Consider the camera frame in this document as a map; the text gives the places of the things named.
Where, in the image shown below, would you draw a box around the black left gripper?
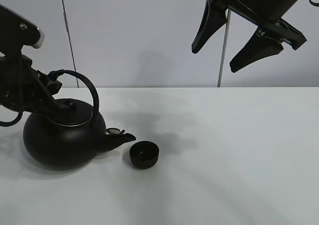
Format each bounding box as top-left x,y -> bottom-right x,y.
0,5 -> 73,117

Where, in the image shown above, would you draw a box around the black cast iron teapot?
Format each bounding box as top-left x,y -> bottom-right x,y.
22,69 -> 136,170

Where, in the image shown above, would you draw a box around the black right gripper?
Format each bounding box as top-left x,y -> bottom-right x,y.
191,0 -> 307,73

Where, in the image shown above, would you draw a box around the small black teacup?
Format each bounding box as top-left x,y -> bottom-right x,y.
129,141 -> 160,169

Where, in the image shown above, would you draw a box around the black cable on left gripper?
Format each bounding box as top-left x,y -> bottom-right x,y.
0,110 -> 24,128

